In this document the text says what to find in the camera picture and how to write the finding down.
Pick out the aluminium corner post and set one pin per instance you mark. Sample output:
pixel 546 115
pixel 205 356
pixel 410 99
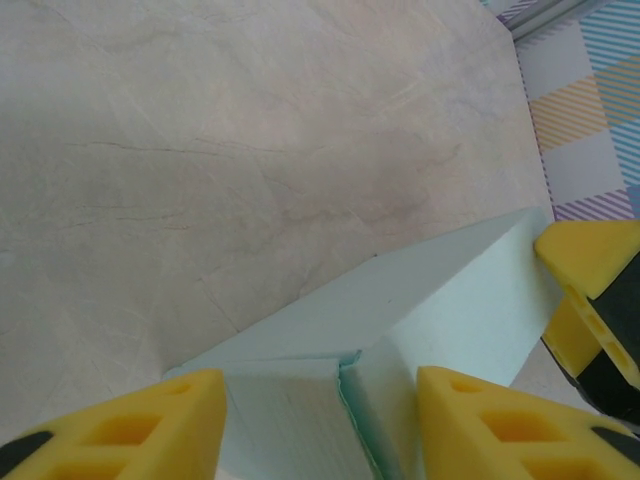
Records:
pixel 545 17

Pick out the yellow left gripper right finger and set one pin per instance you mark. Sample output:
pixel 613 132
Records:
pixel 500 435

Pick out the light teal paper box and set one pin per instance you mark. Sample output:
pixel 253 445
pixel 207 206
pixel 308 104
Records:
pixel 450 290

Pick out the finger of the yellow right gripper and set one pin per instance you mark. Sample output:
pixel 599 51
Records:
pixel 585 260

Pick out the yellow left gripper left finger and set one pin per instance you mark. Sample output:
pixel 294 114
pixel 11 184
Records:
pixel 140 430

